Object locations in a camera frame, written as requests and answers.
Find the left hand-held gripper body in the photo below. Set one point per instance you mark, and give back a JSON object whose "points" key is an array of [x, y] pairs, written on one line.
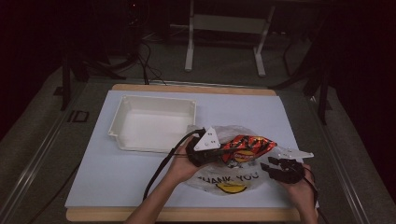
{"points": [[204, 149]]}

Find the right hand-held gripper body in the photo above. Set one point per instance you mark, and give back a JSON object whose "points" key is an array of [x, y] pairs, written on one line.
{"points": [[289, 169]]}

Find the red orange snack bag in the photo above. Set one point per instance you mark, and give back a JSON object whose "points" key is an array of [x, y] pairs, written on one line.
{"points": [[249, 147]]}

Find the clear plastic shopping bag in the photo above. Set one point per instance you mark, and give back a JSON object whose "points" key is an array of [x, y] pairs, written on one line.
{"points": [[230, 182]]}

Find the white plastic tray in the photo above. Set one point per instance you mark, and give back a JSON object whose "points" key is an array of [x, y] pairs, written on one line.
{"points": [[154, 126]]}

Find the person's right hand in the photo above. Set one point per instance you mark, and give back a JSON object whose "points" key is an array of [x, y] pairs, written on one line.
{"points": [[300, 193]]}

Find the person's left hand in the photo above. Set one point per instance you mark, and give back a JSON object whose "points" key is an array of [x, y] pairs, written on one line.
{"points": [[182, 166]]}

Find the white table sheet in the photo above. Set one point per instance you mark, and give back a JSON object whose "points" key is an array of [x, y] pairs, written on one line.
{"points": [[109, 174]]}

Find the white metal stand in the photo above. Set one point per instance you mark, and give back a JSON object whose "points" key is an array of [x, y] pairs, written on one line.
{"points": [[229, 25]]}

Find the metal floor rail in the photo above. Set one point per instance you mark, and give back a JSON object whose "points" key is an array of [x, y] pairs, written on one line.
{"points": [[339, 161], [37, 155]]}

